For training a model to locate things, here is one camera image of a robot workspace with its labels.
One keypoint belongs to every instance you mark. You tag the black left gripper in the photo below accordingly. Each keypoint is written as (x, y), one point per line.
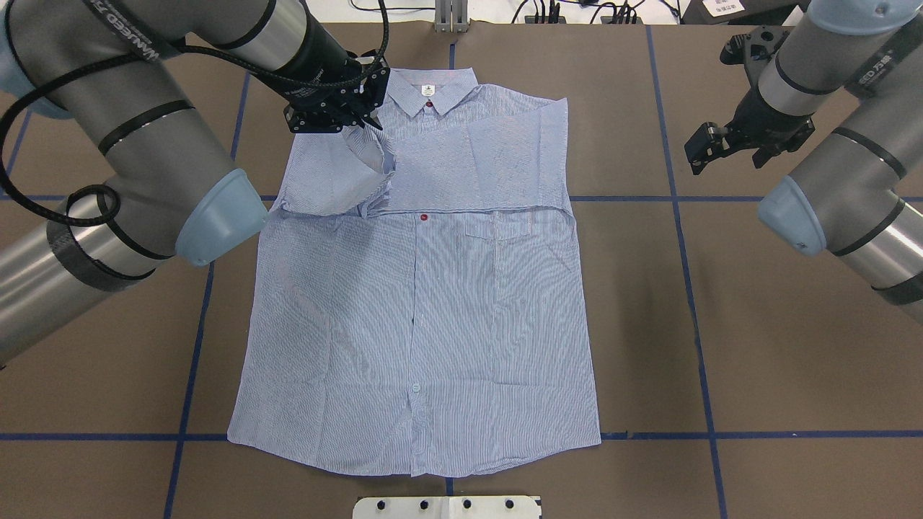
(322, 56)

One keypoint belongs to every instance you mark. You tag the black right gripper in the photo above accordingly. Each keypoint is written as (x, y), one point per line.
(761, 115)

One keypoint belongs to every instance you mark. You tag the blue striped button shirt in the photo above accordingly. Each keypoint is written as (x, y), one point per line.
(419, 307)

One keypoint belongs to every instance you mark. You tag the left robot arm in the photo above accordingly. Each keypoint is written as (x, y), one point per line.
(174, 190)

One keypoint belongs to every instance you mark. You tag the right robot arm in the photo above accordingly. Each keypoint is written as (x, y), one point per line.
(842, 197)

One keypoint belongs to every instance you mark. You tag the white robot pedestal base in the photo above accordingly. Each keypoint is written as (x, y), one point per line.
(478, 506)

